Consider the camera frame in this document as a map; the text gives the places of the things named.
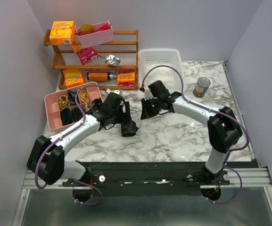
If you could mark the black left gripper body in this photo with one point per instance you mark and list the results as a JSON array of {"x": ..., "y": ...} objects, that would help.
[{"x": 119, "y": 116}]

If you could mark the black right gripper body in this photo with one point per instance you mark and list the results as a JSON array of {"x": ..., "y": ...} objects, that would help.
[{"x": 152, "y": 107}]

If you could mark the dark green nature-print tie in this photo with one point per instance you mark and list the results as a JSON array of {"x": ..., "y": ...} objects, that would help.
[{"x": 129, "y": 128}]

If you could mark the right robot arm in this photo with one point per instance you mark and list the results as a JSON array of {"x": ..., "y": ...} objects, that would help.
[{"x": 223, "y": 129}]

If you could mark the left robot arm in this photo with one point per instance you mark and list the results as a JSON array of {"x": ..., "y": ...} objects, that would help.
[{"x": 47, "y": 158}]

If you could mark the rolled dark gold-print tie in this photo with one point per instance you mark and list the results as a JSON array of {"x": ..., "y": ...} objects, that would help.
[{"x": 97, "y": 102}]

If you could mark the rolled colourful pop-art tie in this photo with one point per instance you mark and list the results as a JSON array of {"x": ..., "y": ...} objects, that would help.
[{"x": 87, "y": 106}]

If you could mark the rolled gold tie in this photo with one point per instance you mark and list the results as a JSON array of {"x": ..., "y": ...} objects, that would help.
[{"x": 83, "y": 95}]

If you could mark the orange Scrub Mommy box bottom right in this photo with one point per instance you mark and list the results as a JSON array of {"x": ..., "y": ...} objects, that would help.
[{"x": 126, "y": 77}]

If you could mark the orange cylindrical bottle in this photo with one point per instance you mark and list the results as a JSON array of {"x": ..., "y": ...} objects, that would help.
[{"x": 100, "y": 76}]

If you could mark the rolled black patterned tie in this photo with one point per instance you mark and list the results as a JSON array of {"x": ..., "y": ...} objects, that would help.
[{"x": 77, "y": 114}]

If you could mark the white plastic basket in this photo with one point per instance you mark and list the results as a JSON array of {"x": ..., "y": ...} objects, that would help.
[{"x": 162, "y": 64}]

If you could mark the metal tin can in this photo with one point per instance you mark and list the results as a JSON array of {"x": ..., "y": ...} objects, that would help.
[{"x": 201, "y": 87}]

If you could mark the wooden shelf rack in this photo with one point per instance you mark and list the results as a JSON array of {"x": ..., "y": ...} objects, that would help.
[{"x": 125, "y": 46}]

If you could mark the rolled dark blue tie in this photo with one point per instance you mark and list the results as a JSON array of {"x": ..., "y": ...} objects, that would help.
[{"x": 72, "y": 97}]

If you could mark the rolled blue striped tie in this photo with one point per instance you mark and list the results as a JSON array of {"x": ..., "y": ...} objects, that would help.
[{"x": 66, "y": 116}]

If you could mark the silver metal scoop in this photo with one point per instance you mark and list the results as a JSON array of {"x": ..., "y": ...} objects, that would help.
[{"x": 111, "y": 60}]

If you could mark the rolled yellow tie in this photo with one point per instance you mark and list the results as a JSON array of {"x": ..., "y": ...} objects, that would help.
[{"x": 63, "y": 102}]

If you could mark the pink divided organizer box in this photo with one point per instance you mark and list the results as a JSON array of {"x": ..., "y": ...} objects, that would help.
[{"x": 53, "y": 110}]

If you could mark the orange Scrub Daddy box bottom left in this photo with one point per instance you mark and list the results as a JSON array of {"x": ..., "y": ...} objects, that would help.
[{"x": 73, "y": 77}]

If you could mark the orange scrub daddy box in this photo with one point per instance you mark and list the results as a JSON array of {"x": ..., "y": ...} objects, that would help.
[
  {"x": 62, "y": 33},
  {"x": 73, "y": 77}
]

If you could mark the pink sponge box middle shelf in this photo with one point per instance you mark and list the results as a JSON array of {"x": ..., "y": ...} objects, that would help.
[{"x": 85, "y": 55}]

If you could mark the pink rectangular tray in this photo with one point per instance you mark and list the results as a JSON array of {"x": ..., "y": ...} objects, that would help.
[{"x": 97, "y": 38}]

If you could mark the red chili pepper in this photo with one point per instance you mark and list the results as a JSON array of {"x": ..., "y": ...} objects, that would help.
[{"x": 102, "y": 28}]

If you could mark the brown round sponge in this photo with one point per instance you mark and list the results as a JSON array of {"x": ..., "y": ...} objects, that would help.
[{"x": 86, "y": 29}]

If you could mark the orange Scrub Daddy box top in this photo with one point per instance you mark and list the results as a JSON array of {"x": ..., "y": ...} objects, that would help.
[{"x": 62, "y": 33}]

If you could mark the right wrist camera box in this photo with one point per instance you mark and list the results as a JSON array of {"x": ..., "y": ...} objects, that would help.
[{"x": 147, "y": 94}]

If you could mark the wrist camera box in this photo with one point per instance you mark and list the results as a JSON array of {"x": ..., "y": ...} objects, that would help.
[
  {"x": 147, "y": 94},
  {"x": 119, "y": 92}
]

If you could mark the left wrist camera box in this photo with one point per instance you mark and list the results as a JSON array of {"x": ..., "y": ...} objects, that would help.
[{"x": 119, "y": 92}]

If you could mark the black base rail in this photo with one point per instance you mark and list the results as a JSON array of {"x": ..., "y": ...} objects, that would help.
[{"x": 160, "y": 178}]

